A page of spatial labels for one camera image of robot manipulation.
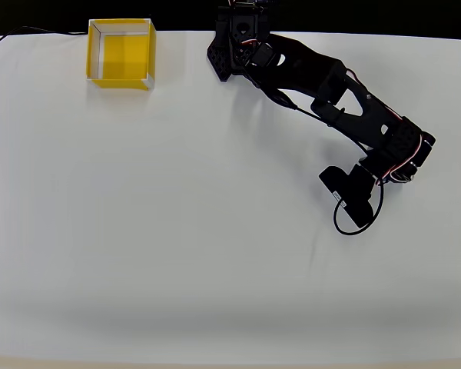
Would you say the yellow open cardboard box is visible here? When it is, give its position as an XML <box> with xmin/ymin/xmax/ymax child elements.
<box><xmin>86</xmin><ymin>18</ymin><xmax>157</xmax><ymax>92</ymax></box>

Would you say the black webcam with white label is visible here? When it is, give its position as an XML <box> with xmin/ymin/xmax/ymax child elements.
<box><xmin>317</xmin><ymin>164</ymin><xmax>375</xmax><ymax>230</ymax></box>

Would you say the black webcam cable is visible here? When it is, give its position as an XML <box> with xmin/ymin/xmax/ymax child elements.
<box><xmin>249</xmin><ymin>71</ymin><xmax>384</xmax><ymax>237</ymax></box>

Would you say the thin black table cable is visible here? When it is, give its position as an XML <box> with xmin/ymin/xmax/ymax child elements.
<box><xmin>0</xmin><ymin>25</ymin><xmax>90</xmax><ymax>53</ymax></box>

